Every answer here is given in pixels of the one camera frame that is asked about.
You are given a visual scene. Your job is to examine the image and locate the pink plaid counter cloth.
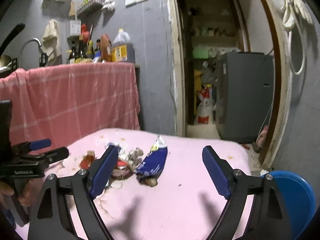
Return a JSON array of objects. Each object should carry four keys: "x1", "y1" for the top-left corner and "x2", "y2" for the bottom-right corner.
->
[{"x1": 1, "y1": 62, "x2": 140, "y2": 148}]

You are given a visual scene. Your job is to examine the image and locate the large cooking oil jug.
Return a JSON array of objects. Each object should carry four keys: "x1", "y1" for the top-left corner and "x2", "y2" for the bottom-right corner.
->
[{"x1": 111, "y1": 28, "x2": 135, "y2": 63}]

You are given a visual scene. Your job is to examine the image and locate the pink floral table cloth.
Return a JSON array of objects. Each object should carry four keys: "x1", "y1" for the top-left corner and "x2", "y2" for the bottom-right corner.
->
[{"x1": 15, "y1": 127, "x2": 256, "y2": 240}]

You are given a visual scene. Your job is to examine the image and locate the wooden door frame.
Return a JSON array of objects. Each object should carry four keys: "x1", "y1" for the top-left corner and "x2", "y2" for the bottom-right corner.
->
[{"x1": 167, "y1": 0, "x2": 292, "y2": 169}]

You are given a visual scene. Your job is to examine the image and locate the brown sauce bottle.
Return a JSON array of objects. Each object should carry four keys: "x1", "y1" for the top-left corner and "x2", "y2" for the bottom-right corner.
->
[{"x1": 100, "y1": 34, "x2": 112, "y2": 62}]

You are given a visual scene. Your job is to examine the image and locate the red yellow snack wrapper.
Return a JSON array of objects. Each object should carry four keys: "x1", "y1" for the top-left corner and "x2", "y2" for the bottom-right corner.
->
[{"x1": 111, "y1": 159, "x2": 132, "y2": 180}]

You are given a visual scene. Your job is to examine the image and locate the red small wrapper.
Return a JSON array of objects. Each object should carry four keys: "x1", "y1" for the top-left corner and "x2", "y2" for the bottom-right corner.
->
[{"x1": 79, "y1": 151, "x2": 96, "y2": 170}]

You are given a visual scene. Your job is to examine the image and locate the chrome kitchen faucet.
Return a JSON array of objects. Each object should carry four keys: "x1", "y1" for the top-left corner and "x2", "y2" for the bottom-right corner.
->
[{"x1": 18, "y1": 37, "x2": 48, "y2": 70}]

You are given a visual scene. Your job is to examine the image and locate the brown food scrap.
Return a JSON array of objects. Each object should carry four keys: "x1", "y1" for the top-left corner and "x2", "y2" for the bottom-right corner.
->
[{"x1": 144, "y1": 177, "x2": 158, "y2": 187}]

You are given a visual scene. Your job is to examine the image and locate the red white sack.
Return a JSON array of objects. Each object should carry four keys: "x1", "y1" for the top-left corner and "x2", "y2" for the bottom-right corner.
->
[{"x1": 194, "y1": 84, "x2": 214, "y2": 125}]

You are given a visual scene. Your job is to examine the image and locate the white coiled hose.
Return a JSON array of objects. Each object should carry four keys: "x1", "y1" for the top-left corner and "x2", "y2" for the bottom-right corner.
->
[{"x1": 287, "y1": 27, "x2": 307, "y2": 76}]

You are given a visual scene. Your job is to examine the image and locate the white hanging gloves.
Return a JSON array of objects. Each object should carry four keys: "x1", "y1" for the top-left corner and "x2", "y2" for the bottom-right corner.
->
[{"x1": 281, "y1": 0, "x2": 313, "y2": 32}]

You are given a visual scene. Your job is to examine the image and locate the blue snack wrapper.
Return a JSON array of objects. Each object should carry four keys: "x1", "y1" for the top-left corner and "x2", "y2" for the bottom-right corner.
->
[{"x1": 134, "y1": 135, "x2": 168, "y2": 183}]

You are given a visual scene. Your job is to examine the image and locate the white knotted plastic bag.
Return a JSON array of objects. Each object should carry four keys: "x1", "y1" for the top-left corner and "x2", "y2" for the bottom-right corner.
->
[{"x1": 118, "y1": 147, "x2": 144, "y2": 168}]

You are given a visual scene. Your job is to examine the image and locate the dark glass bottle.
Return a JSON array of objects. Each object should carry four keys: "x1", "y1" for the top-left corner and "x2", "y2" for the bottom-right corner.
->
[{"x1": 75, "y1": 35, "x2": 87, "y2": 63}]

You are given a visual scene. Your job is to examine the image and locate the green box on shelf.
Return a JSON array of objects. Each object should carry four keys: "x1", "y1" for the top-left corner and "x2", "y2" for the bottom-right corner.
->
[{"x1": 193, "y1": 47, "x2": 209, "y2": 59}]

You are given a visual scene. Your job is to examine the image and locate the beige hanging towel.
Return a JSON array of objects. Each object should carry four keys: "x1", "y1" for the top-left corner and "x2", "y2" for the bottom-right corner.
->
[{"x1": 41, "y1": 19, "x2": 62, "y2": 66}]

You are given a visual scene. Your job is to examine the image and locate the metal wall shelf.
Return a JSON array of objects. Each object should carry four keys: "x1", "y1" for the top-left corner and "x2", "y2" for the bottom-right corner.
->
[{"x1": 76, "y1": 0, "x2": 105, "y2": 19}]

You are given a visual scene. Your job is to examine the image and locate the left human hand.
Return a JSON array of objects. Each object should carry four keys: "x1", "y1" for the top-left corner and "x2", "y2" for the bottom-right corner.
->
[{"x1": 0, "y1": 178, "x2": 46, "y2": 208}]

